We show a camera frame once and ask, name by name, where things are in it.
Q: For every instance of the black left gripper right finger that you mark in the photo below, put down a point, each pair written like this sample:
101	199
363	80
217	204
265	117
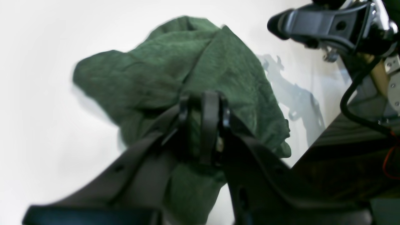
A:
264	191

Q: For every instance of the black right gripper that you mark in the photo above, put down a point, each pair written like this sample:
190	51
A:
365	25

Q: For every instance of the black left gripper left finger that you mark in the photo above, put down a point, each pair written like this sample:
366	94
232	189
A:
131	190

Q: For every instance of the dark green long-sleeve shirt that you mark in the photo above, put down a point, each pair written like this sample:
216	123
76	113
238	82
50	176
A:
186	54

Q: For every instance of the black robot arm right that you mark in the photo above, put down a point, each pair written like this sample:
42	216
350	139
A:
375	66

